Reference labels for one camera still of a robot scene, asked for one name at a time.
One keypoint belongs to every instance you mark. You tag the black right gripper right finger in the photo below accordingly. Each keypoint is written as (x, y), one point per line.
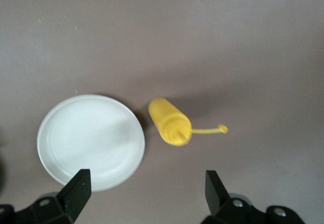
(217, 201)

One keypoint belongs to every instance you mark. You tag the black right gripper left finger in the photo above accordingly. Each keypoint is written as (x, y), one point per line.
(76, 196)

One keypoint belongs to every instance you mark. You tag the yellow squeeze bottle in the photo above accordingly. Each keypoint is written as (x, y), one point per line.
(167, 122)

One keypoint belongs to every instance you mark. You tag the beige round plate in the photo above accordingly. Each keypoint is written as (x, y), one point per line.
(88, 137)

